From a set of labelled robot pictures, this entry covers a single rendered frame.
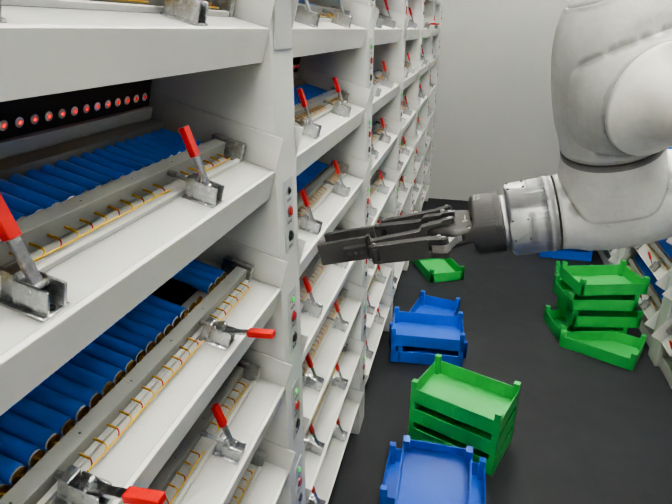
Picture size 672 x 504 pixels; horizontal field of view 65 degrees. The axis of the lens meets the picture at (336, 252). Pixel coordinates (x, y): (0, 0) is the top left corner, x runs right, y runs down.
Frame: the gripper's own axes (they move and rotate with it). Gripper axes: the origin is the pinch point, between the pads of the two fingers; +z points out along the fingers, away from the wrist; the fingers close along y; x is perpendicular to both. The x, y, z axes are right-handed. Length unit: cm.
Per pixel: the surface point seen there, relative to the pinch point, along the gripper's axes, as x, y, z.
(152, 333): 2.3, 14.6, 22.8
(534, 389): 114, -119, -23
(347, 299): 45, -77, 28
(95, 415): 3.0, 29.2, 20.4
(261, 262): 3.7, -8.6, 17.4
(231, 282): 3.5, -1.6, 19.6
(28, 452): 2.2, 35.0, 22.7
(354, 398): 83, -78, 35
